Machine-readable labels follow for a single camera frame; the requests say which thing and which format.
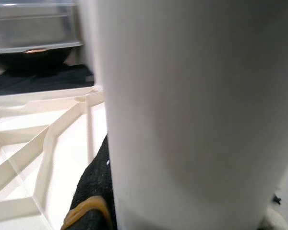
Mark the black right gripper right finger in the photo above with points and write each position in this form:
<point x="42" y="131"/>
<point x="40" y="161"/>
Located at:
<point x="277" y="199"/>

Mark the clear plastic storage box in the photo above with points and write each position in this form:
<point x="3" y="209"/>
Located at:
<point x="33" y="26"/>

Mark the yellow rubber band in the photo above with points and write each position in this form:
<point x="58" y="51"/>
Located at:
<point x="79" y="208"/>

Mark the black wok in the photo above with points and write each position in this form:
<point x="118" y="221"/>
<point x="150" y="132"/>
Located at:
<point x="26" y="61"/>

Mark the white plastic children table top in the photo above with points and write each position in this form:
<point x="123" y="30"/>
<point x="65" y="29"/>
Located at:
<point x="38" y="134"/>

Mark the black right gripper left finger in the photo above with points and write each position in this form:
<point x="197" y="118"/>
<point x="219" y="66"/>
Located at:
<point x="93" y="182"/>

